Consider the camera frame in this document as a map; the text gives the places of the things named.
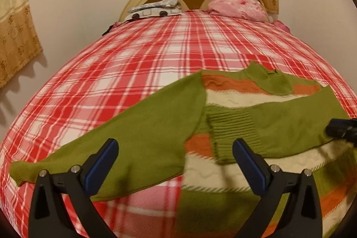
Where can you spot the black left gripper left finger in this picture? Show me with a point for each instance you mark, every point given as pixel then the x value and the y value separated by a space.
pixel 48 214

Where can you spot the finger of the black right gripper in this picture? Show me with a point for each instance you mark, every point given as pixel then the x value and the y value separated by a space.
pixel 343 129

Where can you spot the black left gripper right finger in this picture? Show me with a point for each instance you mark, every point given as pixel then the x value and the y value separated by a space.
pixel 302 215

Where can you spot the green striped knit sweater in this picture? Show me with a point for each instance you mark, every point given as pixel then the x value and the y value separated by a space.
pixel 176 176

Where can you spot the red plaid bed cover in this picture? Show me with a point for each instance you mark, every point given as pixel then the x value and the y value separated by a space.
pixel 137 59

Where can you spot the pink floral pillow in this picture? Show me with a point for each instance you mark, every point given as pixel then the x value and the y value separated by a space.
pixel 250 10

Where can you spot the beige curtain on left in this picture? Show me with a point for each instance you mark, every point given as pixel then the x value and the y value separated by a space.
pixel 19 42

